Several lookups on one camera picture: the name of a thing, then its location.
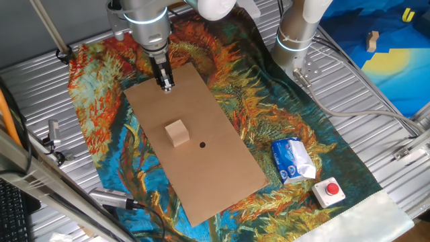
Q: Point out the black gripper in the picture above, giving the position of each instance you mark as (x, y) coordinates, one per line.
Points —
(158, 58)

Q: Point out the wooden cube block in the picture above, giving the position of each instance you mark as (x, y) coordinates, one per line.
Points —
(177, 134)

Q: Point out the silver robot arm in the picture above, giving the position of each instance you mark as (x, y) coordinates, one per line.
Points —
(148, 27)

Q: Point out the notched wooden block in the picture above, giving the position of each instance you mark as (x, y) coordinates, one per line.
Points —
(372, 42)

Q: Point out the brown cardboard sheet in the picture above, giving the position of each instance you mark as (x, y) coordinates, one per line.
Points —
(208, 174)

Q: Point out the sunflower painting print cloth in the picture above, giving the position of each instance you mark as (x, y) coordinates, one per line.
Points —
(268, 117)

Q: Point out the metal pole with clamp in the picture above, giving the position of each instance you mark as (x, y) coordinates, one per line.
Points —
(50, 28)

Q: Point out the blue tissue pack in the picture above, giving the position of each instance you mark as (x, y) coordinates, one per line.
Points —
(289, 161)

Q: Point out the crumpled white plastic sheet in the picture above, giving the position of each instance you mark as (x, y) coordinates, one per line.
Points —
(60, 237)

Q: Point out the red emergency stop button box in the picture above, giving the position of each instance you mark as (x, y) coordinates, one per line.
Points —
(324, 198)

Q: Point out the black keyboard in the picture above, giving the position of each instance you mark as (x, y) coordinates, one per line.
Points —
(13, 215)

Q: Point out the blue and yellow cloth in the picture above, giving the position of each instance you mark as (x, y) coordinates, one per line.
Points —
(396, 77)

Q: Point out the yellow u-shaped piece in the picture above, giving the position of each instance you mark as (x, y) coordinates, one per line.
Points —
(405, 17)

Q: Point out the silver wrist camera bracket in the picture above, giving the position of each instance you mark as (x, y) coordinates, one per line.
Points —
(117, 28)

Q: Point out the small grey camera on bracket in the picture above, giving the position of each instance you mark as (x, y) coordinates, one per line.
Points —
(53, 129)

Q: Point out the silver depth camera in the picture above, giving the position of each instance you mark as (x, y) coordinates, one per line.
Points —
(111, 198)

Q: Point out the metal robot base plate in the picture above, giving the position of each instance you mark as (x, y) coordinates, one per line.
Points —
(310, 69)

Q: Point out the aluminium frame beam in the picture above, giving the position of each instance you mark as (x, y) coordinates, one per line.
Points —
(40, 181)
(413, 148)

